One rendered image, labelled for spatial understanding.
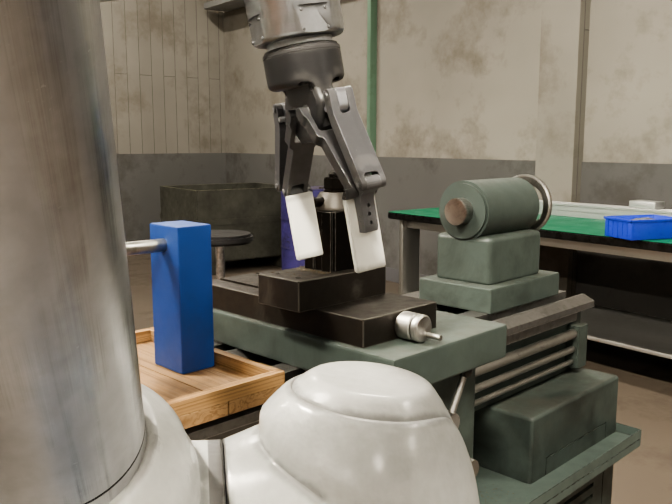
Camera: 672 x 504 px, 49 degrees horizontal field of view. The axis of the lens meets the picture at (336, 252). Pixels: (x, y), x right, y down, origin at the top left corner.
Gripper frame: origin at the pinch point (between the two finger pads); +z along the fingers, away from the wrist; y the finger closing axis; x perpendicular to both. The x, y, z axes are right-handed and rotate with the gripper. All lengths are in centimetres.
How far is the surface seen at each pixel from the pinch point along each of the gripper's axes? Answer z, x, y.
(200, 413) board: 21.4, -10.9, -27.0
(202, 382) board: 20.9, -7.4, -37.7
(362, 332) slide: 18.5, 16.1, -30.4
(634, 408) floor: 139, 219, -174
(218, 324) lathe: 19, 4, -64
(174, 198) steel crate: 27, 137, -639
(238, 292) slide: 14, 7, -59
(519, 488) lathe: 65, 53, -47
